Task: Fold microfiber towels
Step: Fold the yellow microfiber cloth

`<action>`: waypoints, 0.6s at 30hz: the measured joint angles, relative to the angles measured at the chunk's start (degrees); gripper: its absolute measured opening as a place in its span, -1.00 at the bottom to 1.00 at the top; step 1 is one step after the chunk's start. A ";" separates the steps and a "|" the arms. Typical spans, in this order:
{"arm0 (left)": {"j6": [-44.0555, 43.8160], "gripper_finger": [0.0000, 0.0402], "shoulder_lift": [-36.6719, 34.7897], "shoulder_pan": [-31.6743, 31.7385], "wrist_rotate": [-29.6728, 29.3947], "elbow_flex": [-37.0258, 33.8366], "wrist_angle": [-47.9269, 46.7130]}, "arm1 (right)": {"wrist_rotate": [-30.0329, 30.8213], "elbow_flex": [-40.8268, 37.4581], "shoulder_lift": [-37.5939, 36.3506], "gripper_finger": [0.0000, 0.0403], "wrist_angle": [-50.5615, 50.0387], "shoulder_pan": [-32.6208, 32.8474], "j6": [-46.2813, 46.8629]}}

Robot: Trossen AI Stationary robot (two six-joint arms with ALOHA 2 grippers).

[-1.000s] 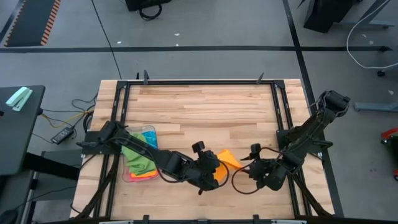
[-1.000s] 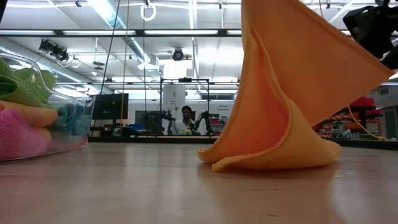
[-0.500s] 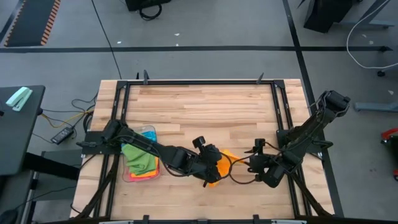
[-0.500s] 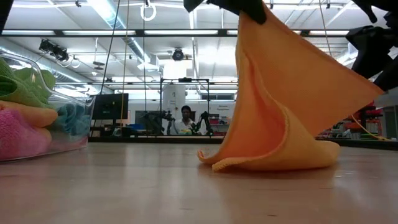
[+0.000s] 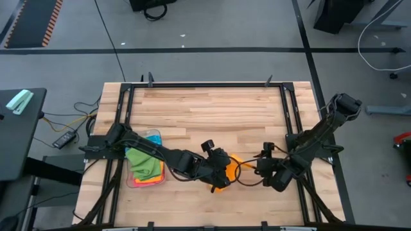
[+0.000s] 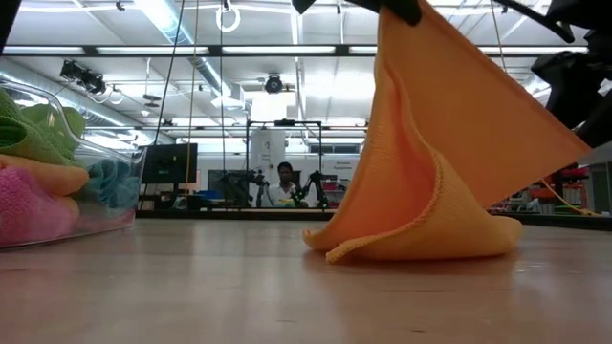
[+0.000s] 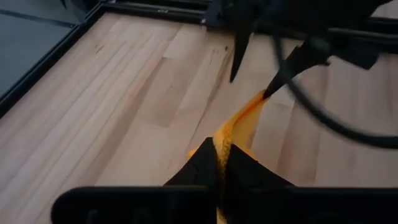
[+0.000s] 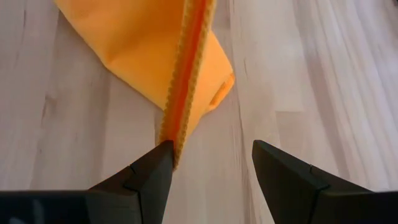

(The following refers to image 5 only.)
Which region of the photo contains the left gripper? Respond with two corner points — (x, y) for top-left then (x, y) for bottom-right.
(200, 139), (232, 193)

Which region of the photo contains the orange microfiber towel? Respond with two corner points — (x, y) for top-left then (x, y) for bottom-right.
(136, 163), (165, 185)
(208, 153), (255, 194)

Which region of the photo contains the blue microfiber towel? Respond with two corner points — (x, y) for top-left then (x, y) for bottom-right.
(146, 134), (163, 147)

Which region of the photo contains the clear plastic bin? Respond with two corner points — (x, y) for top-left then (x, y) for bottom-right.
(126, 129), (166, 189)

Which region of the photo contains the pink microfiber towel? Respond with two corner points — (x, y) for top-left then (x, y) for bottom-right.
(133, 175), (166, 189)

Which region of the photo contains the grey desk foot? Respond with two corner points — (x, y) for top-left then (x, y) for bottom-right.
(365, 104), (411, 116)

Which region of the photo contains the red cart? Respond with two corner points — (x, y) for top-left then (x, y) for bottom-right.
(393, 131), (411, 187)

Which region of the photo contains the black power adapter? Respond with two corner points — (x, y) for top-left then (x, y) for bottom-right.
(52, 130), (77, 150)

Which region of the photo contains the black table crossbeam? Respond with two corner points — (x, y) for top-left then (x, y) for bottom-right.
(24, 156), (83, 187)

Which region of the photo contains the black cabinet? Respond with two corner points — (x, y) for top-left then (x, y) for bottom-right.
(313, 0), (375, 35)

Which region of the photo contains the black box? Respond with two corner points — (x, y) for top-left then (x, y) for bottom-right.
(129, 0), (178, 13)

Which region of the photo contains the black side table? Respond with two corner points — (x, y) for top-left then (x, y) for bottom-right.
(0, 88), (48, 182)

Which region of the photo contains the mint green stapler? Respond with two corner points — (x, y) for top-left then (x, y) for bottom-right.
(5, 89), (35, 116)

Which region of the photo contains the black orange-edged floor mat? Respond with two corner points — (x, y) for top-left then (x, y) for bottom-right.
(3, 0), (64, 49)

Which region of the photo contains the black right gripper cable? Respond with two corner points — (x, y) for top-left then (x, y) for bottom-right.
(234, 146), (290, 187)

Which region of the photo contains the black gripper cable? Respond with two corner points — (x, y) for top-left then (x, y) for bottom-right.
(234, 146), (290, 187)
(166, 155), (240, 183)

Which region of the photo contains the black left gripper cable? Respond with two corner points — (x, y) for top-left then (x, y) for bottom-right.
(166, 155), (240, 183)

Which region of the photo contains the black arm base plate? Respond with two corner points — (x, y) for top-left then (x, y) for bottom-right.
(83, 134), (131, 160)
(285, 133), (345, 158)

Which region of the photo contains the yellow cable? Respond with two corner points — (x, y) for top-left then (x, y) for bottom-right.
(41, 112), (98, 133)

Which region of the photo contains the white floor cable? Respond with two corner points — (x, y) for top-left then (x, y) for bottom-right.
(357, 0), (411, 72)

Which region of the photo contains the black coiled cable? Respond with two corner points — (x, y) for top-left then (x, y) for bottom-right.
(143, 3), (168, 22)

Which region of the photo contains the thin black floor cable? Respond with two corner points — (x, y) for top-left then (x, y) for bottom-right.
(94, 0), (127, 83)

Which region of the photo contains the grey desk frame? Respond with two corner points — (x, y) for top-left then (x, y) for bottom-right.
(349, 0), (408, 30)

